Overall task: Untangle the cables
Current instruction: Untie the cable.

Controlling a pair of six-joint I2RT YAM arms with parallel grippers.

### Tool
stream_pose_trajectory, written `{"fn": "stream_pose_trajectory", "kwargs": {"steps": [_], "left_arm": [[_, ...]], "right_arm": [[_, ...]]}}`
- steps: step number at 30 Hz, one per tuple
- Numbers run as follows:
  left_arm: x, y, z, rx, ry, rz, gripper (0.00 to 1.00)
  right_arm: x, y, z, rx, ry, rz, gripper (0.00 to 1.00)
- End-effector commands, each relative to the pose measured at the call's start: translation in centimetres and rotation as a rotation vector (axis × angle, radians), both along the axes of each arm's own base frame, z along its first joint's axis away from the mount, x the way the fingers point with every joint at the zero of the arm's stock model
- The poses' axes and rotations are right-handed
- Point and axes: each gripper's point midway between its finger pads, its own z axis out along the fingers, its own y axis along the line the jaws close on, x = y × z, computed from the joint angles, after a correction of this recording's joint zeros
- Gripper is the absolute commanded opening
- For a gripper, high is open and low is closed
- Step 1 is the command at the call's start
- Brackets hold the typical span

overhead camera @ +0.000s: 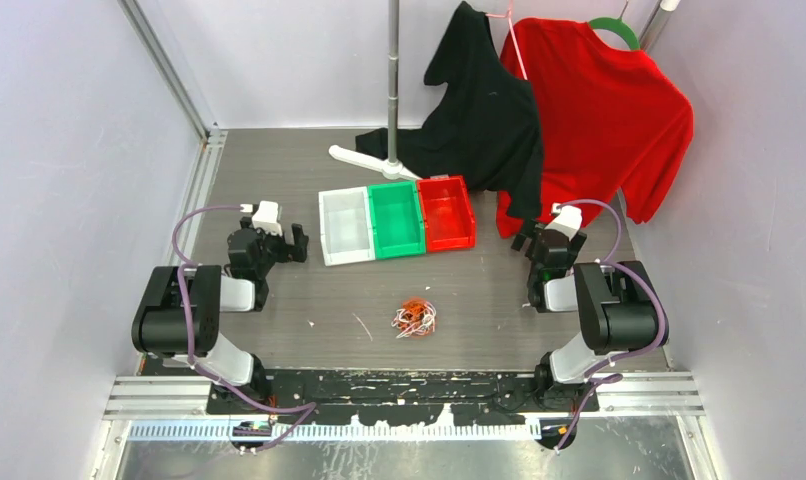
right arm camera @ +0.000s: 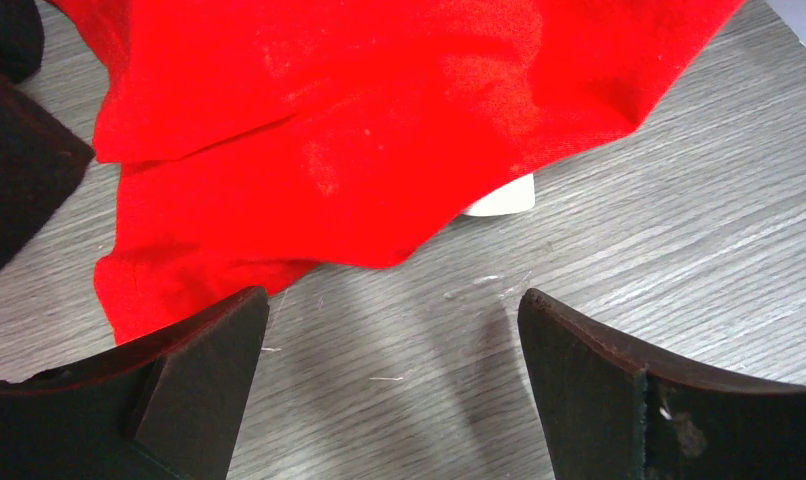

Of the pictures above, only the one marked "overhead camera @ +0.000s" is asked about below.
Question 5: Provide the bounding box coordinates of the cable bundle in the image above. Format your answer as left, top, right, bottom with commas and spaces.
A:
390, 298, 439, 340

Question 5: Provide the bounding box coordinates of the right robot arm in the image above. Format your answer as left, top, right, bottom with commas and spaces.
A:
512, 220, 669, 411

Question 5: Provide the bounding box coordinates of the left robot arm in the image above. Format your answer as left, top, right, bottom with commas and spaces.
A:
131, 217, 309, 413

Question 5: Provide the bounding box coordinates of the white plastic bin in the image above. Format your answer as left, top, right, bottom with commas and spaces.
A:
318, 186, 376, 267

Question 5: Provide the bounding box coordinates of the red plastic bin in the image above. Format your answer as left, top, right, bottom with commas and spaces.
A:
416, 176, 476, 253

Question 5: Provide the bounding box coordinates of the green plastic bin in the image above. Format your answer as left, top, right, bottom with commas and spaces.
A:
367, 181, 426, 260

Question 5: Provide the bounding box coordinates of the black t-shirt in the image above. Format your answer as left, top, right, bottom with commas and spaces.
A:
355, 1, 545, 221

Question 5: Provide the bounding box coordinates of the white rack base foot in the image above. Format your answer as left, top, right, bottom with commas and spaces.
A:
328, 145, 420, 181

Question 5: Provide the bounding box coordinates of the red t-shirt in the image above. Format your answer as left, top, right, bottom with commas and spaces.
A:
500, 18, 694, 225

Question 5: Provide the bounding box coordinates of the green hanger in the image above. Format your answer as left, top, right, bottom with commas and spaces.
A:
587, 0, 641, 51

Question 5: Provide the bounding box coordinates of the pink hanger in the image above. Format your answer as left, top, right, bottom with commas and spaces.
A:
486, 0, 528, 80

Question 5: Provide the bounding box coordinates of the garment rack pole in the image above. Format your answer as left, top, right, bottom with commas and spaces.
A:
387, 0, 401, 173

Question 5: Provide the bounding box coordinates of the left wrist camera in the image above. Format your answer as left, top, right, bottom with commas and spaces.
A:
251, 201, 283, 237

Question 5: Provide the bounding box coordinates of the aluminium frame rail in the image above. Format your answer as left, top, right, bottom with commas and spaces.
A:
118, 0, 210, 142

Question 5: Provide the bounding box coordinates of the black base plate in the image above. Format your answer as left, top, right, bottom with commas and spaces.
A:
206, 369, 599, 427

